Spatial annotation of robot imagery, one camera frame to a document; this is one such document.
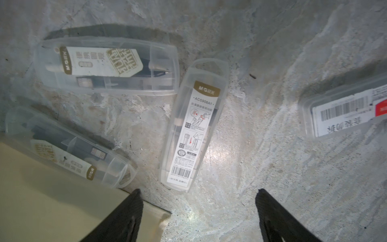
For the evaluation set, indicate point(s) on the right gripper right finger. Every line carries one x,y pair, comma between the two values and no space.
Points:
277,224

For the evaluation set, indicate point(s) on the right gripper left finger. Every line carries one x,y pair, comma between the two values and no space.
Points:
122,224

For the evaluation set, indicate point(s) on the cream canvas tote bag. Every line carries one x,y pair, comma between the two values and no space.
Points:
42,204

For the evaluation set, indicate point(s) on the compass case white barcode label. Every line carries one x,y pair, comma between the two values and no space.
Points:
195,114

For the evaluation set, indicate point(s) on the compass case beside bag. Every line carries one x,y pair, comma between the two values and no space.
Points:
61,147

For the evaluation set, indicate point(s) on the clear compass case brown label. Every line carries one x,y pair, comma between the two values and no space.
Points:
108,65

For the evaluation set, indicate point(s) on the small lead box near right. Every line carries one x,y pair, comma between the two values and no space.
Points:
345,109

